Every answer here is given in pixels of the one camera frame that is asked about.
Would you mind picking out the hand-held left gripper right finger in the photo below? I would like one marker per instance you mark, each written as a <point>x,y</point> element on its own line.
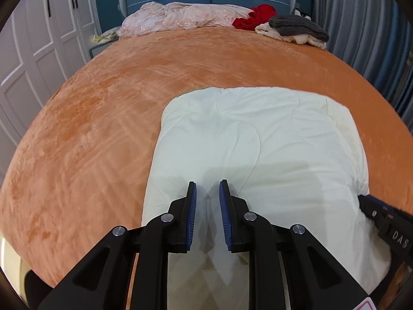
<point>223,206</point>

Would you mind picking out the black and white cloth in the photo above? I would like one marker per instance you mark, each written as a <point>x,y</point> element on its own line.
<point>303,13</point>

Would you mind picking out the cream quilted garment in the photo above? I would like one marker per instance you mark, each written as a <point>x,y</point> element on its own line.
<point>274,142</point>

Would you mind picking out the yellowish patterned cloth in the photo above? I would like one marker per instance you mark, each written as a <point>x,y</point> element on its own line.
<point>105,35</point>

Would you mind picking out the orange plush blanket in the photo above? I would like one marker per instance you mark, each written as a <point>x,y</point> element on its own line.
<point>96,135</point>

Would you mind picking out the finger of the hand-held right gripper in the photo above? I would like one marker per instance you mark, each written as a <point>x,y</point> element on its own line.
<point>374,210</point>

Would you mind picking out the grey pleated curtain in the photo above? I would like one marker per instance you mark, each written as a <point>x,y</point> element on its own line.
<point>364,29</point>

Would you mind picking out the grey nightstand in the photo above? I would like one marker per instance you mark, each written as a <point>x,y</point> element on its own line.
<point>96,50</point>

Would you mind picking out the red garment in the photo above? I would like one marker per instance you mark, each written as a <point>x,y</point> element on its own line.
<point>258,16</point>

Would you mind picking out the cream fluffy garment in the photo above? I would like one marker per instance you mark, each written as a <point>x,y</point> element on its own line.
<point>277,33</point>

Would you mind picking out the pink floral quilt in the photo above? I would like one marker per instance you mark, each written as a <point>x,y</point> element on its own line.
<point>180,17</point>

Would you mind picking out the white panelled wardrobe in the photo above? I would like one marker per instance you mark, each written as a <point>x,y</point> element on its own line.
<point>35,55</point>

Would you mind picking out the grey knitted sweater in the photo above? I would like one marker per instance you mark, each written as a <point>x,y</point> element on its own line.
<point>296,24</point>

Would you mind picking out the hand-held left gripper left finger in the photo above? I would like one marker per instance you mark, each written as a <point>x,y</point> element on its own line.
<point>192,206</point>

